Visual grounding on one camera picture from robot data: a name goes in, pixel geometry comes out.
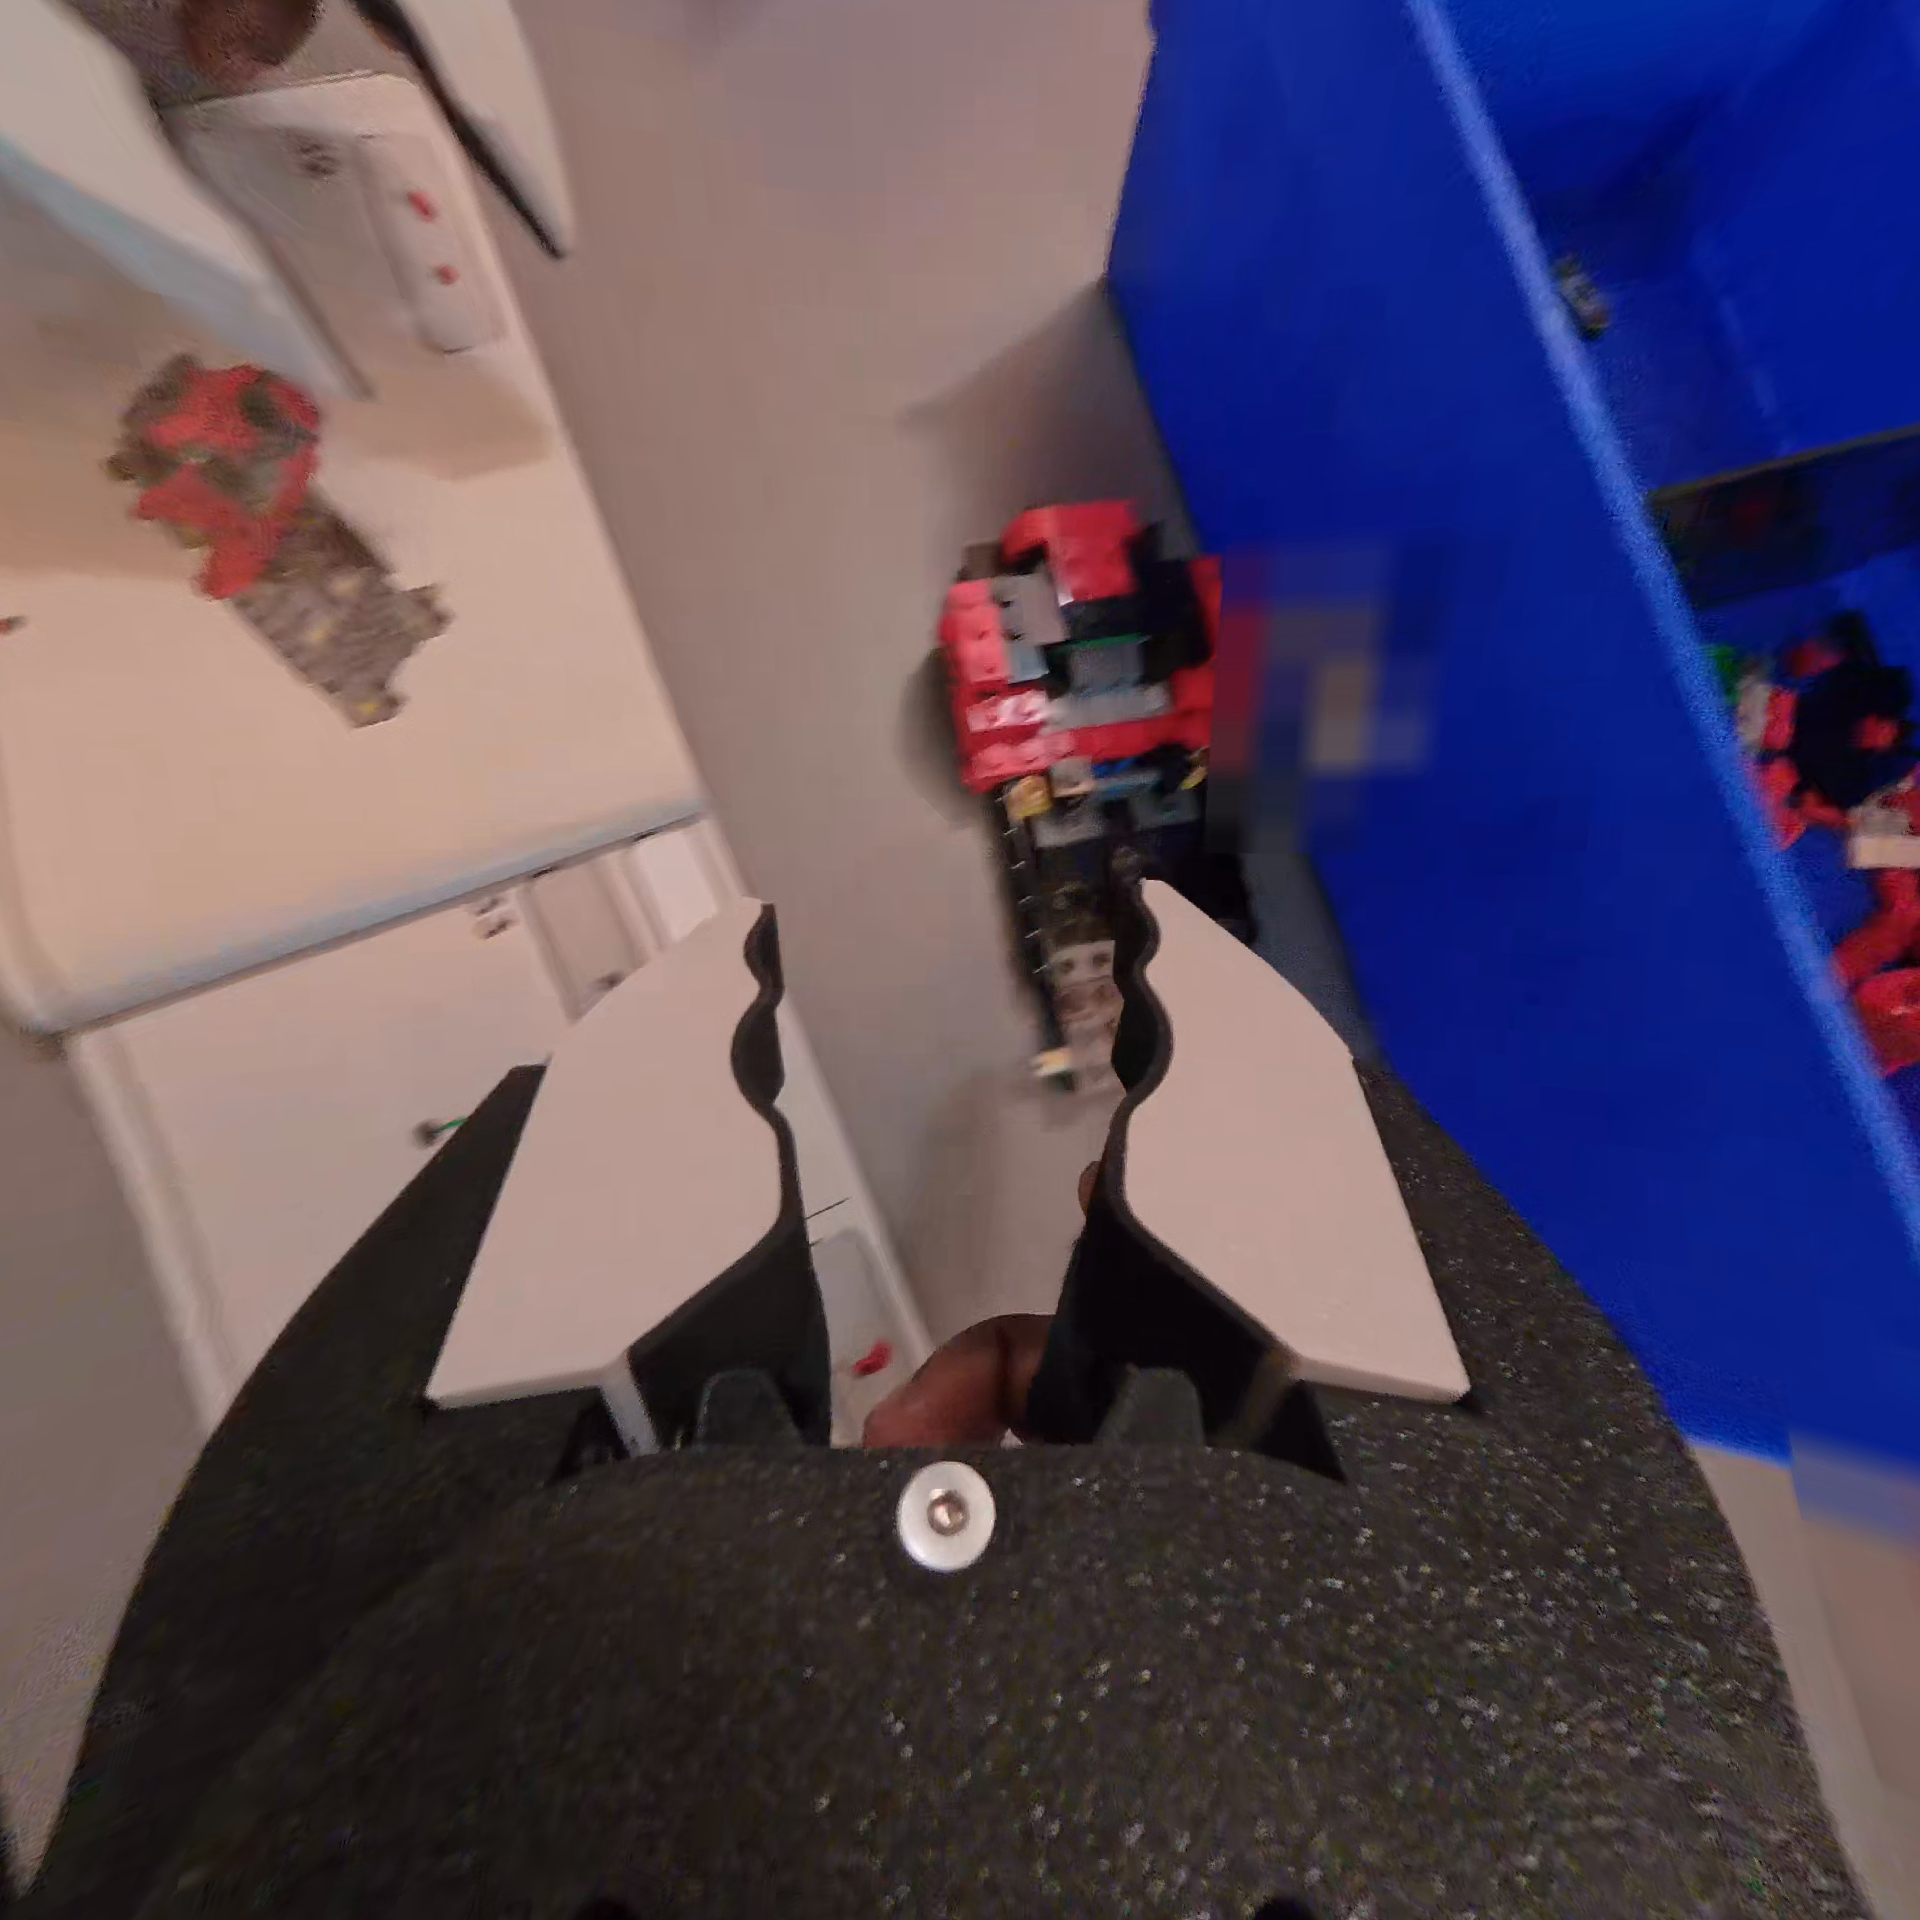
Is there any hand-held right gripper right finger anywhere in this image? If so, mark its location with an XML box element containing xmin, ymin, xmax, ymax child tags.
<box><xmin>1023</xmin><ymin>874</ymin><xmax>1473</xmax><ymax>1449</ymax></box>

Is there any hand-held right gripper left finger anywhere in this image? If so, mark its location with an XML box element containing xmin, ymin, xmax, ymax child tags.
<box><xmin>422</xmin><ymin>896</ymin><xmax>833</xmax><ymax>1454</ymax></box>

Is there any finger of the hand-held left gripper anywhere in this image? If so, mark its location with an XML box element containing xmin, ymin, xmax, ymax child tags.
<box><xmin>351</xmin><ymin>0</ymin><xmax>582</xmax><ymax>262</ymax></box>

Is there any red and black lego model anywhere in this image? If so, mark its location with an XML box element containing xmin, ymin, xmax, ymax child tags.
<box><xmin>934</xmin><ymin>502</ymin><xmax>1229</xmax><ymax>1096</ymax></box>

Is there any lego instruction booklet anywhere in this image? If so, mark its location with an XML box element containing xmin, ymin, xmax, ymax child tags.
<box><xmin>0</xmin><ymin>0</ymin><xmax>938</xmax><ymax>1442</ymax></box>

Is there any pile of loose lego pieces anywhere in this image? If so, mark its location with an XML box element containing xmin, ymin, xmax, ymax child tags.
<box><xmin>1706</xmin><ymin>612</ymin><xmax>1920</xmax><ymax>1086</ymax></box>

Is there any person's right hand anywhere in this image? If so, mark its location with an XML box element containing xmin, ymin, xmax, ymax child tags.
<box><xmin>861</xmin><ymin>1315</ymin><xmax>1052</xmax><ymax>1449</ymax></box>

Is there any blue plastic bin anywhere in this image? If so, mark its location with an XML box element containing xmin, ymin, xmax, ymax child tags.
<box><xmin>1105</xmin><ymin>0</ymin><xmax>1920</xmax><ymax>1480</ymax></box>

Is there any black flat plate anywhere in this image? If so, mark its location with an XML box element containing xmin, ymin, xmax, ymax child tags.
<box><xmin>1647</xmin><ymin>432</ymin><xmax>1920</xmax><ymax>609</ymax></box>

